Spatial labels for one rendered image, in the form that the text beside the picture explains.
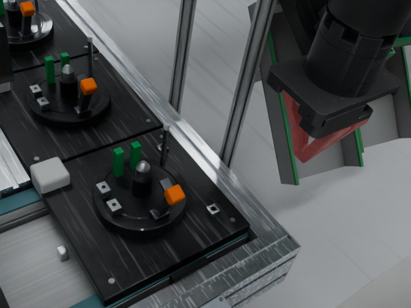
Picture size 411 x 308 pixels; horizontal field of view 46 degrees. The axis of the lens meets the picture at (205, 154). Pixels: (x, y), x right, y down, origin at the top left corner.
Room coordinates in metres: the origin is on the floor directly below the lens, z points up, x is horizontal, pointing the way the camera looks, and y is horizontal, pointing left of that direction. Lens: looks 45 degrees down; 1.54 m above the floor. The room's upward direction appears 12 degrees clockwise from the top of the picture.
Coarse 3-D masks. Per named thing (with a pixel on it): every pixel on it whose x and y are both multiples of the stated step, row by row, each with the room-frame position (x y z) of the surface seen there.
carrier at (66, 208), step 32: (160, 128) 0.62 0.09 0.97; (96, 160) 0.52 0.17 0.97; (128, 160) 0.51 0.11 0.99; (160, 160) 0.51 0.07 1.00; (192, 160) 0.56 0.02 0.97; (64, 192) 0.44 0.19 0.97; (96, 192) 0.44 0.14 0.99; (128, 192) 0.45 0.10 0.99; (160, 192) 0.46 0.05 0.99; (192, 192) 0.49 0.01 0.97; (64, 224) 0.39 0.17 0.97; (96, 224) 0.40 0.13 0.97; (128, 224) 0.39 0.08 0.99; (160, 224) 0.41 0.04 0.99; (192, 224) 0.43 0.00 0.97; (224, 224) 0.44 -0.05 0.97; (96, 256) 0.35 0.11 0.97; (128, 256) 0.36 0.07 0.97; (160, 256) 0.37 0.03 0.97; (192, 256) 0.38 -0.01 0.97; (96, 288) 0.30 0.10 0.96; (128, 288) 0.31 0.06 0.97
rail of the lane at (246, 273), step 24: (264, 240) 0.44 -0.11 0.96; (288, 240) 0.45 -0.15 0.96; (192, 264) 0.37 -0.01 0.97; (216, 264) 0.38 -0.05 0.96; (240, 264) 0.39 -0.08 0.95; (264, 264) 0.40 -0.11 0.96; (288, 264) 0.43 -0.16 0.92; (168, 288) 0.33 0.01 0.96; (192, 288) 0.34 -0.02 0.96; (216, 288) 0.34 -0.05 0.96; (240, 288) 0.37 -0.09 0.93; (264, 288) 0.41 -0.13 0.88
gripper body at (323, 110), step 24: (336, 24) 0.33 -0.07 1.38; (312, 48) 0.34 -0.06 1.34; (336, 48) 0.32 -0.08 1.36; (360, 48) 0.32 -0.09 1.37; (384, 48) 0.32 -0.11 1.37; (288, 72) 0.33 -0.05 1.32; (312, 72) 0.33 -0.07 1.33; (336, 72) 0.32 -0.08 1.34; (360, 72) 0.32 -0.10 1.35; (384, 72) 0.37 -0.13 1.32; (312, 96) 0.31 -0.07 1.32; (336, 96) 0.32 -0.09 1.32; (360, 96) 0.32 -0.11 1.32; (312, 120) 0.29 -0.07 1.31
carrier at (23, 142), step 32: (64, 64) 0.67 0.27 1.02; (96, 64) 0.76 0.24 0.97; (0, 96) 0.62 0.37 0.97; (32, 96) 0.61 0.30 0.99; (64, 96) 0.62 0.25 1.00; (96, 96) 0.64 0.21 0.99; (128, 96) 0.69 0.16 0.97; (32, 128) 0.55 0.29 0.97; (64, 128) 0.57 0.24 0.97; (96, 128) 0.59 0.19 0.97; (128, 128) 0.60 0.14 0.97; (32, 160) 0.49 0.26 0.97; (64, 160) 0.50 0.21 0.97
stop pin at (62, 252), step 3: (60, 246) 0.37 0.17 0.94; (63, 246) 0.37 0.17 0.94; (57, 249) 0.37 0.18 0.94; (60, 249) 0.37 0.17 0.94; (63, 249) 0.37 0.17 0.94; (66, 249) 0.37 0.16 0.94; (57, 252) 0.37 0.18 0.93; (60, 252) 0.36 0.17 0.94; (63, 252) 0.36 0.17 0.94; (66, 252) 0.36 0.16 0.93; (57, 255) 0.37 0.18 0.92; (60, 255) 0.36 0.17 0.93; (63, 255) 0.36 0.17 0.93; (66, 255) 0.36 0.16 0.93; (60, 258) 0.36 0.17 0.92; (63, 258) 0.36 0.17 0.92; (66, 258) 0.36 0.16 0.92; (63, 261) 0.36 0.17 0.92
